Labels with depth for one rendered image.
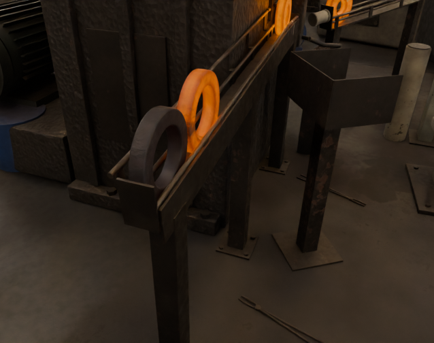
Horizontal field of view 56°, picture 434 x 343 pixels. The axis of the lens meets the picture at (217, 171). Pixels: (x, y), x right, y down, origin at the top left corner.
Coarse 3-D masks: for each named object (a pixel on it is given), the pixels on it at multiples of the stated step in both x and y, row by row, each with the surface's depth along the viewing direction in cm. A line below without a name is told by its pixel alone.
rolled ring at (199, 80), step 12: (192, 72) 86; (204, 72) 86; (192, 84) 84; (204, 84) 87; (216, 84) 94; (180, 96) 83; (192, 96) 83; (204, 96) 96; (216, 96) 96; (180, 108) 83; (192, 108) 83; (204, 108) 98; (216, 108) 98; (192, 120) 84; (204, 120) 98; (192, 132) 86; (204, 132) 96; (192, 144) 87
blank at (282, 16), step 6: (282, 0) 154; (288, 0) 158; (282, 6) 154; (288, 6) 161; (276, 12) 155; (282, 12) 154; (288, 12) 164; (276, 18) 156; (282, 18) 155; (288, 18) 165; (276, 24) 157; (282, 24) 156; (276, 30) 159; (282, 30) 159
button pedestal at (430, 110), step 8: (432, 88) 219; (432, 96) 216; (432, 104) 218; (424, 112) 227; (432, 112) 220; (424, 120) 224; (424, 128) 226; (432, 128) 224; (416, 136) 235; (424, 136) 228; (432, 136) 227; (416, 144) 227; (424, 144) 226; (432, 144) 227
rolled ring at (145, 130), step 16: (160, 112) 72; (176, 112) 77; (144, 128) 70; (160, 128) 71; (176, 128) 79; (144, 144) 69; (176, 144) 83; (144, 160) 69; (176, 160) 83; (144, 176) 70; (160, 176) 82; (160, 192) 77
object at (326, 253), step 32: (320, 64) 128; (288, 96) 129; (320, 96) 109; (352, 96) 106; (384, 96) 109; (320, 128) 126; (320, 160) 131; (320, 192) 138; (320, 224) 146; (288, 256) 150; (320, 256) 150
